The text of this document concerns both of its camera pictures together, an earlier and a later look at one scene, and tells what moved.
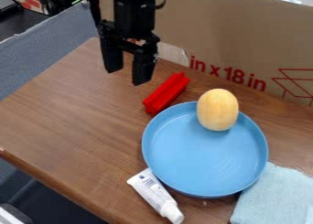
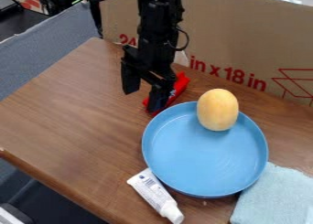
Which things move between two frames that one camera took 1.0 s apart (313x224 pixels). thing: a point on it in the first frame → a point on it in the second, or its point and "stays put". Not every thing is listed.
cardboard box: x=240 y=36 stays put
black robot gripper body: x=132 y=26 → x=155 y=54
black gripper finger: x=143 y=66 → x=159 y=96
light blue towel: x=278 y=200 stays put
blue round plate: x=202 y=162 stays put
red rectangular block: x=164 y=92 stays put
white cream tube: x=157 y=194 stays put
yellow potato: x=218 y=109 stays put
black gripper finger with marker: x=112 y=55 → x=129 y=79
